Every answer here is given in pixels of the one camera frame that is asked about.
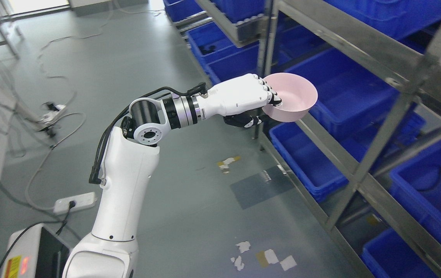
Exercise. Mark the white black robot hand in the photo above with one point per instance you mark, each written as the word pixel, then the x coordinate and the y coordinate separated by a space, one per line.
pixel 232 99

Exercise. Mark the pink ikea bowl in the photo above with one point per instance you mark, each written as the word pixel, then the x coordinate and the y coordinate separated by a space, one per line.
pixel 298 96

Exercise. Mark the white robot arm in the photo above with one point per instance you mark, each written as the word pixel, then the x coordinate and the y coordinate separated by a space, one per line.
pixel 126 158

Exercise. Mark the white power strip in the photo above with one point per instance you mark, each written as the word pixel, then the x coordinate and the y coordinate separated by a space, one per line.
pixel 75 203

